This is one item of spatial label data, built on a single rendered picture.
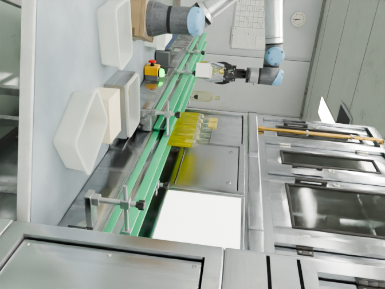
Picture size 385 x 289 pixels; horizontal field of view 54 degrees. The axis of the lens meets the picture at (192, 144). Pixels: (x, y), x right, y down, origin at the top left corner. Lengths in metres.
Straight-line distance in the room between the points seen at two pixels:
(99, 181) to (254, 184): 0.70
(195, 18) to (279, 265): 1.10
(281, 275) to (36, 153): 0.65
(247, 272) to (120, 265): 0.26
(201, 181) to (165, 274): 0.92
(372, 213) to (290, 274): 1.01
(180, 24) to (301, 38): 6.15
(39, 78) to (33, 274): 0.46
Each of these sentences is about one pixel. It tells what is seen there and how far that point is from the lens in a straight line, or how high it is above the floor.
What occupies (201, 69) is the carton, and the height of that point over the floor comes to 1.08.
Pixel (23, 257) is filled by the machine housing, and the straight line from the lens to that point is 0.89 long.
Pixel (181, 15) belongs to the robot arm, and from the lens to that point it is 1.63.
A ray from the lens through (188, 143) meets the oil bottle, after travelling 1.72.
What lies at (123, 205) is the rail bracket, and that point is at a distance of 1.08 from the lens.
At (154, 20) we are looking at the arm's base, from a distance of 1.64.
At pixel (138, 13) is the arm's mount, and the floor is 0.81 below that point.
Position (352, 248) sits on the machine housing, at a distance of 1.54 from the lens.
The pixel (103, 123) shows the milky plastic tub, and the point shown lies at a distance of 1.26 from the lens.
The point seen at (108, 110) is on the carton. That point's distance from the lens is 1.27.
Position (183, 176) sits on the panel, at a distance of 1.70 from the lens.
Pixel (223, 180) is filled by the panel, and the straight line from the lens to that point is 1.69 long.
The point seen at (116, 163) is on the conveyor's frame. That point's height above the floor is 0.82.
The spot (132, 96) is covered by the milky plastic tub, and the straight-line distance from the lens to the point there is 1.59.
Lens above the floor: 1.22
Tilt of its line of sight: 5 degrees down
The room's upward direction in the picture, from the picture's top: 96 degrees clockwise
